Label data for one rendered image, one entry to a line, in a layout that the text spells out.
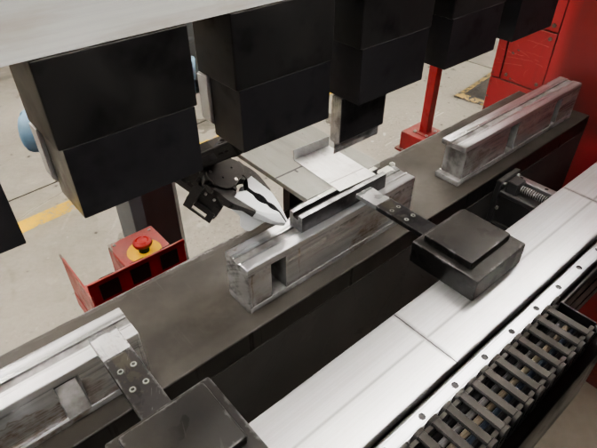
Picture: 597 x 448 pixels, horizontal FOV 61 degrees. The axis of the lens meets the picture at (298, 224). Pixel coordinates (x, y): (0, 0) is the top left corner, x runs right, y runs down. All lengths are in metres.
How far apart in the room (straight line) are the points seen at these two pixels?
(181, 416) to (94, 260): 1.87
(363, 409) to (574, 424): 1.38
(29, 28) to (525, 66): 1.37
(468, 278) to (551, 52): 0.99
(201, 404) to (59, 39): 0.36
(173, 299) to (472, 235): 0.48
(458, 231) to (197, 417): 0.44
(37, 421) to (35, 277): 1.68
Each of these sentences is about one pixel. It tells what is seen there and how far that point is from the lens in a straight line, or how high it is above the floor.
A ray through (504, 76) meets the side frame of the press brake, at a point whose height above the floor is 0.90.
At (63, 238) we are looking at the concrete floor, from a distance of 2.55.
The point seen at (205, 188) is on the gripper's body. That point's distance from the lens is 0.79.
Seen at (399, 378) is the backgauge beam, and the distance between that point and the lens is 0.63.
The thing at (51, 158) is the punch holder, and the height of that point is 1.22.
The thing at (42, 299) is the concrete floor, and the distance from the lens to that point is 2.29.
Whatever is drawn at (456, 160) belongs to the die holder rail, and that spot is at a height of 0.92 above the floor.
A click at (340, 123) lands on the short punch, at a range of 0.78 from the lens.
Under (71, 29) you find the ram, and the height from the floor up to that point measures 1.36.
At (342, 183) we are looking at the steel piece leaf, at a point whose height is 1.00.
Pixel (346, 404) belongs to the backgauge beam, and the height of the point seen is 0.98.
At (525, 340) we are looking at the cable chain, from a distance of 0.64.
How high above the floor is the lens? 1.50
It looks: 39 degrees down
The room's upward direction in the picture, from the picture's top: straight up
